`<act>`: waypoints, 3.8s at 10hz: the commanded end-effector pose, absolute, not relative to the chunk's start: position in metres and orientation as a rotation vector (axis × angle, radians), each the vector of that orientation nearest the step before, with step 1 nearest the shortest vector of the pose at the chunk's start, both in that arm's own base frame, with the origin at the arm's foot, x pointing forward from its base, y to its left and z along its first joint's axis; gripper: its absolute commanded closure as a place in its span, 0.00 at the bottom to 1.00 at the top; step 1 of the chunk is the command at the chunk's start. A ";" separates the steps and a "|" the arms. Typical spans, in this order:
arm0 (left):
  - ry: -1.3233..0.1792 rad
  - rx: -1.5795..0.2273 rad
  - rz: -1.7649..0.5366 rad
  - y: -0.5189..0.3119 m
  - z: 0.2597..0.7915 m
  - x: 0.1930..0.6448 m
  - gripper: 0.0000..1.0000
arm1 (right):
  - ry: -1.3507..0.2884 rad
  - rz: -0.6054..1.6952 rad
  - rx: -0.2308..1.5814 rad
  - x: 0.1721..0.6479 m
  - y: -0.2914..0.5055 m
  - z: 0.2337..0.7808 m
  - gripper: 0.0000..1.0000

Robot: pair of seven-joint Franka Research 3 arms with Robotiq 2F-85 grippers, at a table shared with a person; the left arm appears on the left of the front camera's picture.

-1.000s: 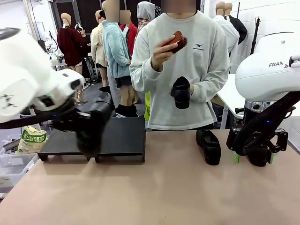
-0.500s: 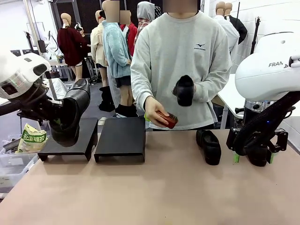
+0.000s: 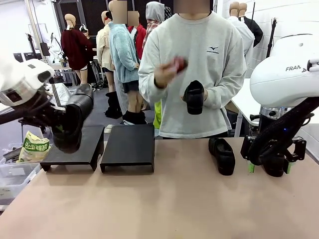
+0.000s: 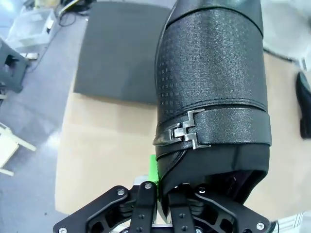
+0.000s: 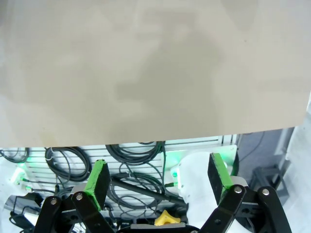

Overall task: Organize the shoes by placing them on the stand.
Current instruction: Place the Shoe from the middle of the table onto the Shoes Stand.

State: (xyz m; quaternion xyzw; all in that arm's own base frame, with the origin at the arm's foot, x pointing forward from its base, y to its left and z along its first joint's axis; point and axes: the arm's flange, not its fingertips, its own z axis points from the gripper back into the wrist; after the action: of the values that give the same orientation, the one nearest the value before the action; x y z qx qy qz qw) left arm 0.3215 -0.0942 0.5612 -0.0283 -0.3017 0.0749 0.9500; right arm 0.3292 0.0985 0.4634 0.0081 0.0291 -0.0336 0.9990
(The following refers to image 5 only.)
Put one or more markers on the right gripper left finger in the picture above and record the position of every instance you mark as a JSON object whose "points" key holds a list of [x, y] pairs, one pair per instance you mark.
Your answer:
{"points": [[97, 184]]}

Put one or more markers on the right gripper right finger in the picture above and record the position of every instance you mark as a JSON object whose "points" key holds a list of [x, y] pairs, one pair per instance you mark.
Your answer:
{"points": [[218, 179]]}

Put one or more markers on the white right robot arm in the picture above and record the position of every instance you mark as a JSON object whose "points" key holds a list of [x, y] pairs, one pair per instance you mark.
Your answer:
{"points": [[194, 174]]}

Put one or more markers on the yellow star knob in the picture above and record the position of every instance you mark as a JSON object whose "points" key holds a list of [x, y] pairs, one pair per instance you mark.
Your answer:
{"points": [[165, 217]]}

